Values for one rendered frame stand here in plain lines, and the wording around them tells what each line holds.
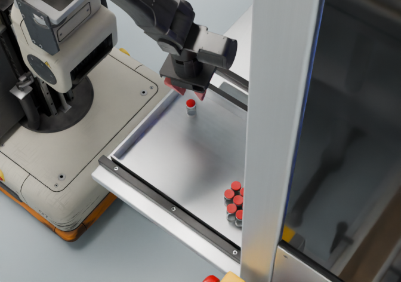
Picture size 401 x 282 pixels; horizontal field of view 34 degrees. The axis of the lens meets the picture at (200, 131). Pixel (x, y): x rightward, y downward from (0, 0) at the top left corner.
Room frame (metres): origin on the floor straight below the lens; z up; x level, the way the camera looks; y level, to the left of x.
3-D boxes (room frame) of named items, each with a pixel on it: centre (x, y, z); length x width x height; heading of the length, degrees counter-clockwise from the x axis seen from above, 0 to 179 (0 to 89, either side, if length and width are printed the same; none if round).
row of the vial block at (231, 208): (0.61, -0.10, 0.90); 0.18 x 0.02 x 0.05; 139
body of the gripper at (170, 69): (0.80, 0.02, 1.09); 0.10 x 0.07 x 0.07; 64
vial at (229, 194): (0.59, -0.05, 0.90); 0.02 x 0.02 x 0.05
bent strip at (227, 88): (0.84, -0.11, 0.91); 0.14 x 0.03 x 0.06; 50
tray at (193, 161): (0.69, -0.02, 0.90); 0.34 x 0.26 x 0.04; 49
